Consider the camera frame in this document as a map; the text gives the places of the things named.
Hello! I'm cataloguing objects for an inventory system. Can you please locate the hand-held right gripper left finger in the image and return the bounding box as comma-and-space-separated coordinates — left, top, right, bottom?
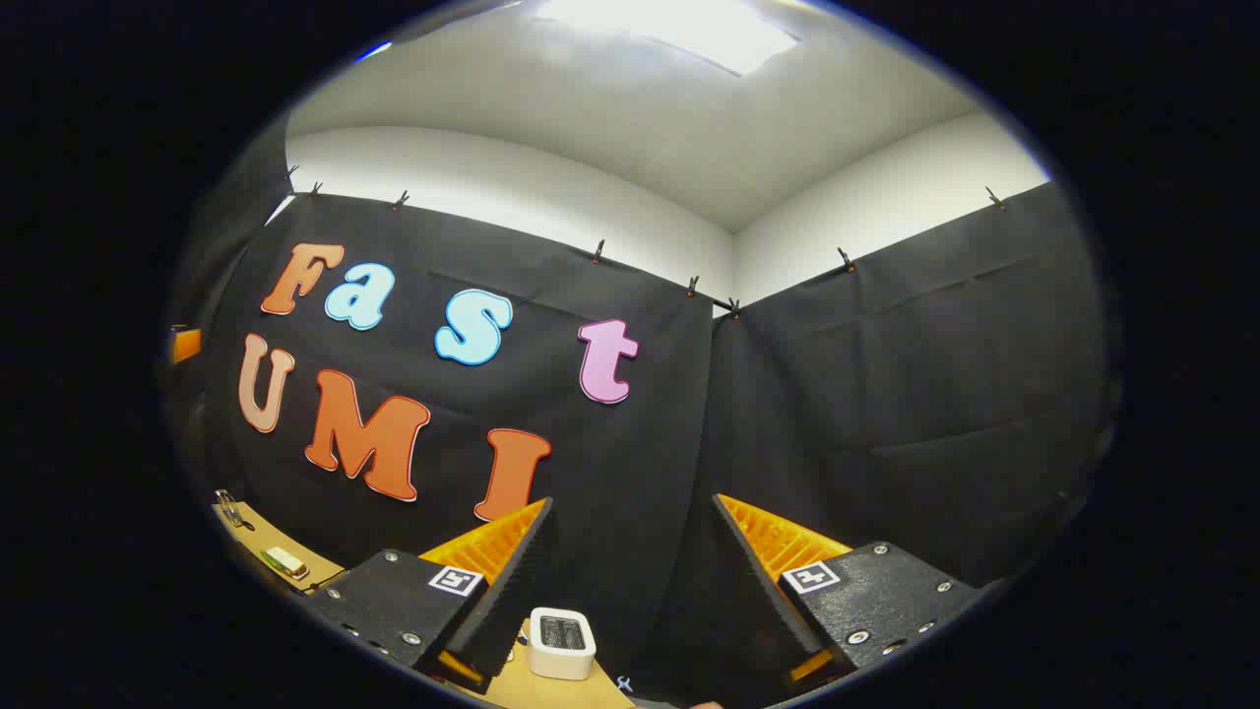
305, 497, 554, 695

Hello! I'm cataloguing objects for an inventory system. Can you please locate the ceiling light panel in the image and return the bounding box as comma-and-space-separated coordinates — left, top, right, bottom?
536, 0, 798, 78

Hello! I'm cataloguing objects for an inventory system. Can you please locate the row of black clips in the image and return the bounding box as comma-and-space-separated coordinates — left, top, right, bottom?
283, 165, 1007, 318

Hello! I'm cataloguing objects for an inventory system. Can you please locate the white toaster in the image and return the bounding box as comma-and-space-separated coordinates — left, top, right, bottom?
528, 608, 598, 680

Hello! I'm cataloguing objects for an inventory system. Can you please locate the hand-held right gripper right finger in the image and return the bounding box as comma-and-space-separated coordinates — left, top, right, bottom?
711, 492, 985, 690

